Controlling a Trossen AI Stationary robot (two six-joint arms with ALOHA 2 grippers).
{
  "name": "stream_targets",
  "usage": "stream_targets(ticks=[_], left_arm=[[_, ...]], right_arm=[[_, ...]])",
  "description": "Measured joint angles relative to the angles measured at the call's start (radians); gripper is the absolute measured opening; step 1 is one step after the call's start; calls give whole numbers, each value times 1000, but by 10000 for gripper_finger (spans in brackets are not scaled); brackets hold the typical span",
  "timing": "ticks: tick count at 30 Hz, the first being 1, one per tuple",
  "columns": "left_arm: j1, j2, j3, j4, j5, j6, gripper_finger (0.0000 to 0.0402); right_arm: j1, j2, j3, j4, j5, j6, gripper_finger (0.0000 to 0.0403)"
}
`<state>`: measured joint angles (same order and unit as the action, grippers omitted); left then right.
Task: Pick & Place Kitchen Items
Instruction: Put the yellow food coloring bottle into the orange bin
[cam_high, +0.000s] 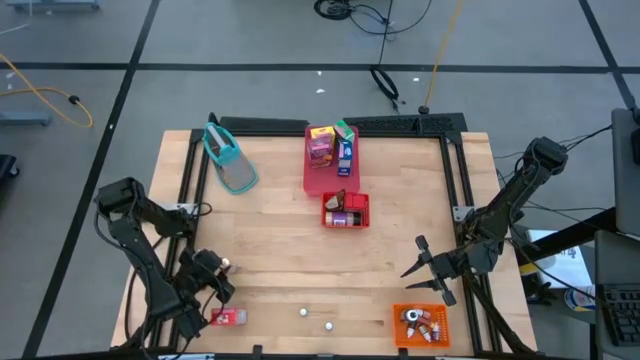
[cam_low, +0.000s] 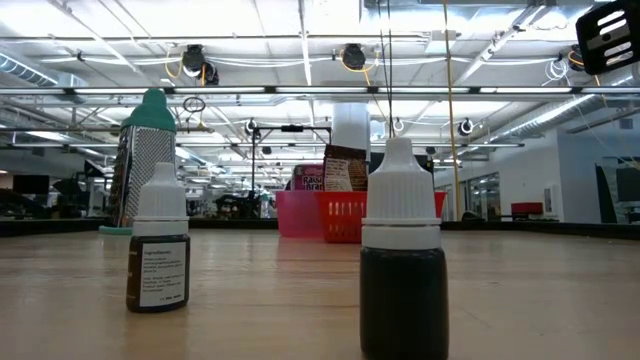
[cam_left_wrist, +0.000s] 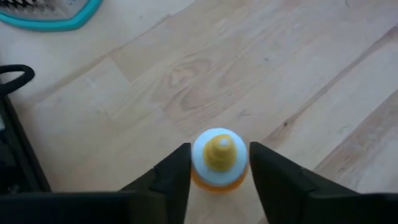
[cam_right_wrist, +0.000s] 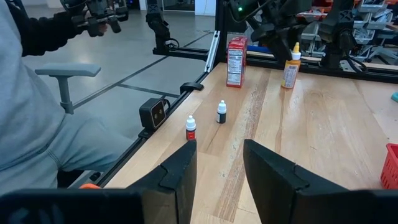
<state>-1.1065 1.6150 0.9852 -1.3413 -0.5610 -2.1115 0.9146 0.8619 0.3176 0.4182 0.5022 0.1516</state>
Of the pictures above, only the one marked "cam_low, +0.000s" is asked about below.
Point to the red seat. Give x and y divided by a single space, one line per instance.
527 207

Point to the dark wall monitor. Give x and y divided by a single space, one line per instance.
629 185

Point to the dark background workstation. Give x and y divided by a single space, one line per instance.
75 192

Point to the small dark background screen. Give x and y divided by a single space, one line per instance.
30 184

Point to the black camera rig stand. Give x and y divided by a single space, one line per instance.
292 128

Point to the white building column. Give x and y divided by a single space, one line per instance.
350 125

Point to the dark standing panel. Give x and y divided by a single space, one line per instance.
604 200

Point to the glass partition window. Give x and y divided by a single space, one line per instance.
482 197

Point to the dropper bottle with ingredients label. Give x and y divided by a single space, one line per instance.
158 280

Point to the red plastic basket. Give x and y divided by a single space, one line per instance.
340 220

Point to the silver ventilation duct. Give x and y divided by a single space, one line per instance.
560 112

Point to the dropper bottle with red label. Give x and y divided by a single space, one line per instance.
404 300

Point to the brown pouch with nutrition label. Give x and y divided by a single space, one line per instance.
345 170

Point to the black metal table frame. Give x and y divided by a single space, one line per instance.
500 227

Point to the pink plastic bin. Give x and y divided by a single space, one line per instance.
297 215

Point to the corrugated ceiling duct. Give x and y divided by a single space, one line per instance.
25 70

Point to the long ceiling light rail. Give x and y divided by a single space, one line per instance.
320 90

